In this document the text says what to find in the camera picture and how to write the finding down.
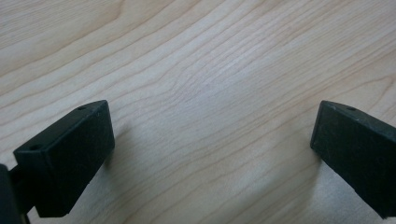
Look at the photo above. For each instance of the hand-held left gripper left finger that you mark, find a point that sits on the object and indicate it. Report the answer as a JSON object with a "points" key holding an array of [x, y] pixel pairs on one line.
{"points": [[67, 158]]}

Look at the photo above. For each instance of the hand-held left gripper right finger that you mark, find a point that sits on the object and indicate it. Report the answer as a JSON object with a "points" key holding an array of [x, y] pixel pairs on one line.
{"points": [[358, 149]]}

